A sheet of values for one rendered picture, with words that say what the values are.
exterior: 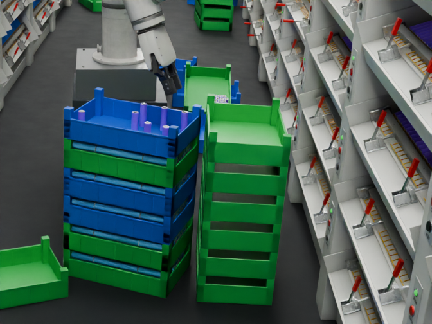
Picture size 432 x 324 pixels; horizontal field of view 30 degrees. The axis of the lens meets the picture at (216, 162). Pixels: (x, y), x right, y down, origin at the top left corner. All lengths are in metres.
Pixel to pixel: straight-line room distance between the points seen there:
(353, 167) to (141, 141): 0.52
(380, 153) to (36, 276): 1.01
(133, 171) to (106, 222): 0.17
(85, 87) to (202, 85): 0.97
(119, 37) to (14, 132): 0.68
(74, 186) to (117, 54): 0.79
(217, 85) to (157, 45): 1.59
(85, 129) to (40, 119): 1.33
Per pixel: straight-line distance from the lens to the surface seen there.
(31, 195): 2.71
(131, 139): 2.00
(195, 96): 3.54
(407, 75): 1.60
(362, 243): 1.80
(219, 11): 4.99
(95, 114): 2.23
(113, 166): 2.05
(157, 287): 2.15
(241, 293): 2.15
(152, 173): 2.01
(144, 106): 2.14
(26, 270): 2.28
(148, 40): 2.04
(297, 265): 2.38
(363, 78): 1.88
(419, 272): 1.35
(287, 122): 3.06
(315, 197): 2.45
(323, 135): 2.38
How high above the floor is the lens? 1.16
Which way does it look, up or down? 23 degrees down
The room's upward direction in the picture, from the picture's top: 5 degrees clockwise
